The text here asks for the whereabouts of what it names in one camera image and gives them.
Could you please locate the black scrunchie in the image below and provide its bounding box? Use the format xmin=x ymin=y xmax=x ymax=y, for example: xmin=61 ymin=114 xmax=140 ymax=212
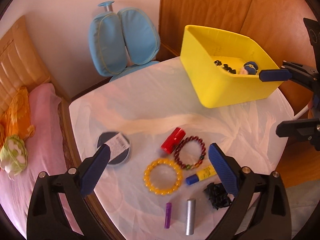
xmin=204 ymin=183 xmax=232 ymax=210

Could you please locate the yellow blue glue stick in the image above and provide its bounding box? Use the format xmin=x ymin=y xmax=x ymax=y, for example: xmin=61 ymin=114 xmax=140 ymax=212
xmin=185 ymin=165 xmax=217 ymax=185

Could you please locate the silver lipstick tube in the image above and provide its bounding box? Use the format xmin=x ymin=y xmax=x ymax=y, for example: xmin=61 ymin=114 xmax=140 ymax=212
xmin=185 ymin=198 xmax=196 ymax=236

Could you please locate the dark red bead bracelet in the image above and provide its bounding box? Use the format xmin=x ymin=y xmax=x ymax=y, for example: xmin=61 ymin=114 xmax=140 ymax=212
xmin=176 ymin=135 xmax=207 ymax=170

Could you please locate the purple lipstick tube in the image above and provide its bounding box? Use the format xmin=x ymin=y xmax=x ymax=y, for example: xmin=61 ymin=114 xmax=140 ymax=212
xmin=164 ymin=202 xmax=172 ymax=229

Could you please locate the round compact mirror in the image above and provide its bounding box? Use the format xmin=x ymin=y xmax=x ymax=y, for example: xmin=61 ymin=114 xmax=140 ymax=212
xmin=97 ymin=132 xmax=131 ymax=165

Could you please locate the yellow bead bracelet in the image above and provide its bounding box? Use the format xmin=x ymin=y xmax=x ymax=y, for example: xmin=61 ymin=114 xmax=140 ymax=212
xmin=143 ymin=157 xmax=184 ymax=196

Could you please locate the red cylinder lipstick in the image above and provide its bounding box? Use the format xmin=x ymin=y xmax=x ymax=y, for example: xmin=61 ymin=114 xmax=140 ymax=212
xmin=161 ymin=127 xmax=185 ymax=154

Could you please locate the person right hand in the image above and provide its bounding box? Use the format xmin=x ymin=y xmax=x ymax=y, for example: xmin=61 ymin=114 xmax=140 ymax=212
xmin=308 ymin=96 xmax=319 ymax=116

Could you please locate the wooden wardrobe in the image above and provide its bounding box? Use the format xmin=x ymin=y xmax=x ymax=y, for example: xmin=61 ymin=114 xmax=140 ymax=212
xmin=158 ymin=0 xmax=320 ymax=188

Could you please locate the blue plush toy hat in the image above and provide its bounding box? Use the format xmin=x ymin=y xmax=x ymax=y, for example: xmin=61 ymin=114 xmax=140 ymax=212
xmin=239 ymin=61 xmax=259 ymax=75

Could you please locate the pink bed sheet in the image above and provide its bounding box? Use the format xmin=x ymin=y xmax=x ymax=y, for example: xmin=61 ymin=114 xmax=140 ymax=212
xmin=1 ymin=83 xmax=67 ymax=238

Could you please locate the green white plush toy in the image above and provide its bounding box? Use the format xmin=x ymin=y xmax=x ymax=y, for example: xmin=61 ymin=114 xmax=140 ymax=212
xmin=1 ymin=135 xmax=28 ymax=180

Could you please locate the black bow pearl hairclip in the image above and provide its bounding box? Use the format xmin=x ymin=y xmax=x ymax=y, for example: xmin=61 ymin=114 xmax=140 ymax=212
xmin=214 ymin=60 xmax=236 ymax=74

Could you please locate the yellow plastic storage bin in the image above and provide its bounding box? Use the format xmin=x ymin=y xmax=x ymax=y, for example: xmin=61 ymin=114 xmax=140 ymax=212
xmin=180 ymin=25 xmax=282 ymax=108

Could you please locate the orange pillow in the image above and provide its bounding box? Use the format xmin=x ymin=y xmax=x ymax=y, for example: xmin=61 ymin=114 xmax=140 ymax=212
xmin=1 ymin=87 xmax=35 ymax=147

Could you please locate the white table cloth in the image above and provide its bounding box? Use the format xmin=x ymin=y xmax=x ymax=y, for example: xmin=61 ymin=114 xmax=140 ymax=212
xmin=69 ymin=58 xmax=294 ymax=239

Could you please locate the light blue chair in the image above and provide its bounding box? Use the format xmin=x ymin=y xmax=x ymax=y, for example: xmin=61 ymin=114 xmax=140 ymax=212
xmin=88 ymin=1 xmax=161 ymax=81

